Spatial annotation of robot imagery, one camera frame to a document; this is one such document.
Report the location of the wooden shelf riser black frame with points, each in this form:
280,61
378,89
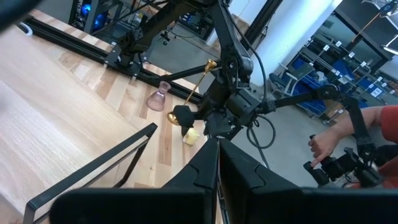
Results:
62,149

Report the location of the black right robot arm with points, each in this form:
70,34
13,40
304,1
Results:
230,46

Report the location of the person's hand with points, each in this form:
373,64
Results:
325,144

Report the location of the pink ribbed glass candle holder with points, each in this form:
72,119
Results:
157,101

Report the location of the yellow jar candle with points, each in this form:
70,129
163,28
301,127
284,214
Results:
191,137

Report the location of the gold candlestick holder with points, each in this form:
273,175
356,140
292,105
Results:
211,64

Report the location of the storage rack blue bins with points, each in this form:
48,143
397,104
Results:
345,67

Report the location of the person's forearm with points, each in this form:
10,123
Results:
373,115

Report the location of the person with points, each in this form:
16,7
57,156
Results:
391,121

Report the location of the black aluminium table frame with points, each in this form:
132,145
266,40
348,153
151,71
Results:
77,47

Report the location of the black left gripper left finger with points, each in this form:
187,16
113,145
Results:
174,202

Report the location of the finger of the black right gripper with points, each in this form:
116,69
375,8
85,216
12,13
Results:
185,116
220,126

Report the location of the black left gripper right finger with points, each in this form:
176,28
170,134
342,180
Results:
264,199

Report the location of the white pillar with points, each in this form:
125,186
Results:
289,37

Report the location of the black computer tower blue lights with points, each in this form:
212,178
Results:
93,18

